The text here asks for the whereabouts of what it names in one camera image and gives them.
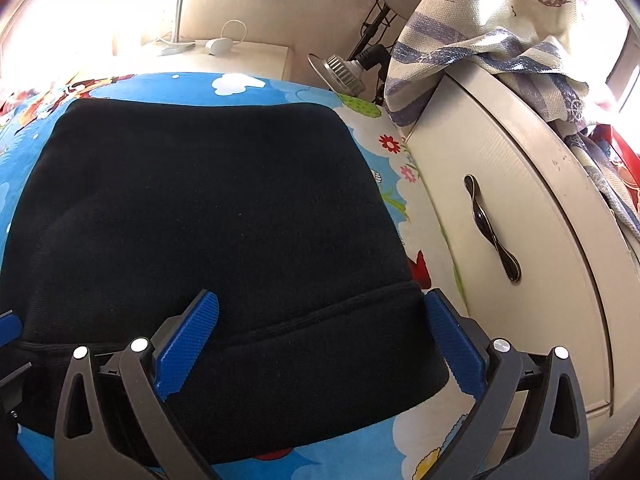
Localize white charger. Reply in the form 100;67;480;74
205;38;240;56

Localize blue printed bedsheet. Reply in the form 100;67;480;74
0;71;488;480

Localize striped beige cloth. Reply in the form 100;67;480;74
385;0;640;241

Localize black pants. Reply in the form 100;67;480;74
0;99;450;452

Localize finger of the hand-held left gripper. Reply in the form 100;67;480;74
0;311;24;349
0;362;33;421

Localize red bag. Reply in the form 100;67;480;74
587;124;640;202

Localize white charger cable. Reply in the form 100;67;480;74
220;20;250;44

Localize white nightstand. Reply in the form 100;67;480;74
135;39;294;82

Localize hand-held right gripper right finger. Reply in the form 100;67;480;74
424;288;591;480

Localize black stand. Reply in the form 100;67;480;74
347;0;397;102

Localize white curved cabinet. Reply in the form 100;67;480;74
400;60;640;480

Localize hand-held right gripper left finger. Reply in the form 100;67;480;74
54;288;221;480

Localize dark metal cabinet handle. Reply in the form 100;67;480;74
464;175;522;282

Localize silver spotlight lamp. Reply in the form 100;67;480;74
307;45;391;95

